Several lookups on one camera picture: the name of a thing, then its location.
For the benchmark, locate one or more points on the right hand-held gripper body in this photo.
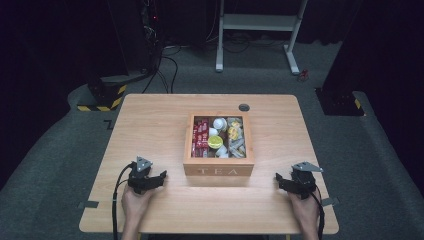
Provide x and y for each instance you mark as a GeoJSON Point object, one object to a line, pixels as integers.
{"type": "Point", "coordinates": [304, 181]}

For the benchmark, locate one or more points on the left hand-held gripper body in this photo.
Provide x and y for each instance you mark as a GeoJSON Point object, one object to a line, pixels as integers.
{"type": "Point", "coordinates": [140, 173]}

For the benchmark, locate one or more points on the wooden tea box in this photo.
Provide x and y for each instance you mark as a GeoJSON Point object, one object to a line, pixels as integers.
{"type": "Point", "coordinates": [218, 165]}

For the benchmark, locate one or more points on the green-lid coffee capsule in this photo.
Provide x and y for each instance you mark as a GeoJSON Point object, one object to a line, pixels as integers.
{"type": "Point", "coordinates": [215, 142]}

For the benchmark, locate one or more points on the person's left hand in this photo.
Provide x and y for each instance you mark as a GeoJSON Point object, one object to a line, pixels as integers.
{"type": "Point", "coordinates": [135, 203]}

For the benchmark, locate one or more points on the person's right hand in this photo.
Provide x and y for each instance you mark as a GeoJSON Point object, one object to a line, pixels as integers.
{"type": "Point", "coordinates": [306, 210]}

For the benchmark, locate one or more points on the bundle of red sachets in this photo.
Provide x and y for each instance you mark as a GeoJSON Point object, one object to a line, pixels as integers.
{"type": "Point", "coordinates": [200, 137]}

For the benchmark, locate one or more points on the black floor tape mark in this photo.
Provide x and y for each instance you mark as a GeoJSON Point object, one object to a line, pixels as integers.
{"type": "Point", "coordinates": [109, 125]}

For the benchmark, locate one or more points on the white coffee capsule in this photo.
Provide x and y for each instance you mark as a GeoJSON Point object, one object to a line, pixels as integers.
{"type": "Point", "coordinates": [221, 151]}
{"type": "Point", "coordinates": [213, 131]}
{"type": "Point", "coordinates": [220, 124]}

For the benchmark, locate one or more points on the yellow tea packets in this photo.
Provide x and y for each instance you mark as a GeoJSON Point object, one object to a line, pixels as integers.
{"type": "Point", "coordinates": [234, 130]}

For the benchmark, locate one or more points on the black striped stand base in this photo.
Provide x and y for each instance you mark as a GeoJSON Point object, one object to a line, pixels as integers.
{"type": "Point", "coordinates": [105, 95]}

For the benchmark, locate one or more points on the small red floor object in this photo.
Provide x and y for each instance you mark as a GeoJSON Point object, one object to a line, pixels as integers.
{"type": "Point", "coordinates": [303, 75]}

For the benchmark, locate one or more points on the dark equipment rack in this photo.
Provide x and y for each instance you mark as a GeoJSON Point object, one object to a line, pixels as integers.
{"type": "Point", "coordinates": [150, 33]}

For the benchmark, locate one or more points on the white metal stand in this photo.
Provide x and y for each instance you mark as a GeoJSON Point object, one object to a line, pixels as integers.
{"type": "Point", "coordinates": [256, 23]}

